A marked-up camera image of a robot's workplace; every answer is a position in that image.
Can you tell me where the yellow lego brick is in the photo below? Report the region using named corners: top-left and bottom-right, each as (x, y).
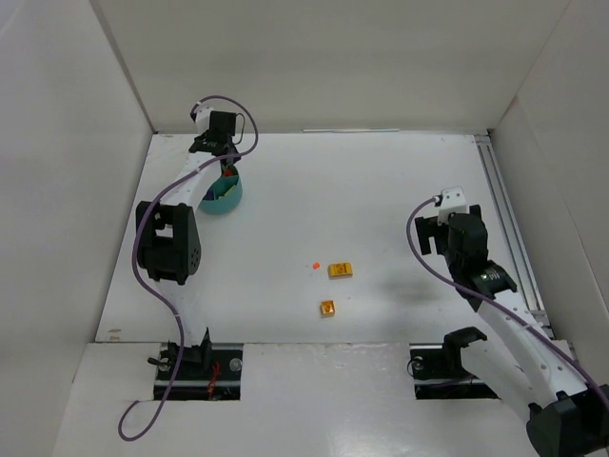
top-left (327, 262), bottom-right (353, 279)

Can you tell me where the aluminium rail at table edge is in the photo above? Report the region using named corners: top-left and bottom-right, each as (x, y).
top-left (474, 133), bottom-right (556, 340)

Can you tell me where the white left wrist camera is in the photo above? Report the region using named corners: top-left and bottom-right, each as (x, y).
top-left (190, 104), bottom-right (213, 134)

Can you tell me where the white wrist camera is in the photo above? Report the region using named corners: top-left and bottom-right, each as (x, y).
top-left (434, 187), bottom-right (468, 226)
top-left (190, 104), bottom-right (213, 134)

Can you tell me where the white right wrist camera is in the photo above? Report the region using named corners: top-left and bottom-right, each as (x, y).
top-left (434, 187), bottom-right (468, 226)

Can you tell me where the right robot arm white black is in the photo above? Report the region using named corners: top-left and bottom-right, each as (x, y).
top-left (405, 196), bottom-right (608, 456)

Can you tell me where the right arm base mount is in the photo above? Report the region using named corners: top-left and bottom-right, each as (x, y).
top-left (406, 327), bottom-right (499, 401)

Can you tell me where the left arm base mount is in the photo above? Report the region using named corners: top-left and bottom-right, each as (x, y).
top-left (147, 340), bottom-right (245, 401)

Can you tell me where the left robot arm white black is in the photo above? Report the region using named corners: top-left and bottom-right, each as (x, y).
top-left (132, 107), bottom-right (243, 371)

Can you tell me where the teal round divided container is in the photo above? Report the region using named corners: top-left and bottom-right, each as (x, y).
top-left (199, 165), bottom-right (243, 215)

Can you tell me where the yellow-orange square lego brick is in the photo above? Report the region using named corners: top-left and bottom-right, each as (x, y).
top-left (320, 300), bottom-right (336, 318)

